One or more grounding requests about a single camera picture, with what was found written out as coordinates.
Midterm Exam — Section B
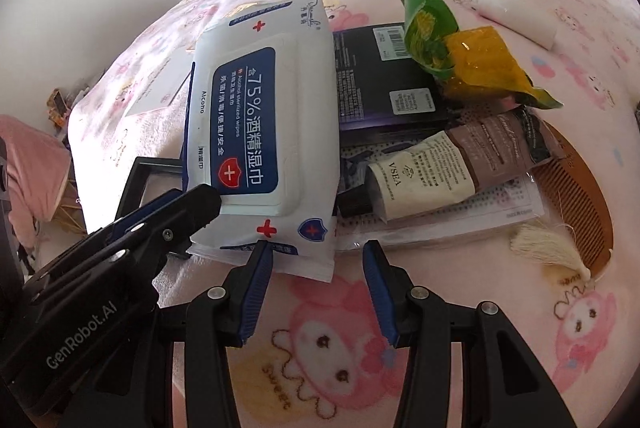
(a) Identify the green yellow snack packet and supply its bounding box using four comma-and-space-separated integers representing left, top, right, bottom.
389, 0, 565, 110

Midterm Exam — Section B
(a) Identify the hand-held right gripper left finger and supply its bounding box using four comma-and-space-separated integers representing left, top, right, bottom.
65, 239, 275, 428

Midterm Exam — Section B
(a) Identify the black rectangular frame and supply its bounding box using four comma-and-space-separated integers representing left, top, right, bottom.
115, 155, 188, 229

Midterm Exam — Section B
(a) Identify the white blue wet wipes pack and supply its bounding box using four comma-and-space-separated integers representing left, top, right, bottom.
180, 0, 342, 283

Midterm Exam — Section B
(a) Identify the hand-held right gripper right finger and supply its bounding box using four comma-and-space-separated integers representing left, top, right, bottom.
362, 239, 576, 428

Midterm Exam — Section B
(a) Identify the flat black box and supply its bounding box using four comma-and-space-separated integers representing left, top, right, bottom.
332, 23, 463, 146

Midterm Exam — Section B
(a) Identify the pink cloth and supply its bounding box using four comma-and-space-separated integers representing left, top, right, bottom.
0, 114, 76, 254

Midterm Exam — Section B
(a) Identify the white card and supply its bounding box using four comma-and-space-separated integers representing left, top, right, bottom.
122, 58, 196, 118

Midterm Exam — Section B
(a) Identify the brown cream hand cream tube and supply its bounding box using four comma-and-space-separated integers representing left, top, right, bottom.
340, 106, 556, 224

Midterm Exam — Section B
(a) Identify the wooden comb with cream tassel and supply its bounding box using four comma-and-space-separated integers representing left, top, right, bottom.
510, 121, 615, 283

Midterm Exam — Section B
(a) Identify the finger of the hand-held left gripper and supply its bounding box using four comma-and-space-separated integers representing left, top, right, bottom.
112, 184, 222, 240
127, 219, 212, 283

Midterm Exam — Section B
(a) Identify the white roller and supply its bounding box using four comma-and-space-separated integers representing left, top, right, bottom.
475, 0, 557, 50

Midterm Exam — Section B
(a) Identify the pink printed blanket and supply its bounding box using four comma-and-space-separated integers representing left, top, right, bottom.
67, 0, 640, 428

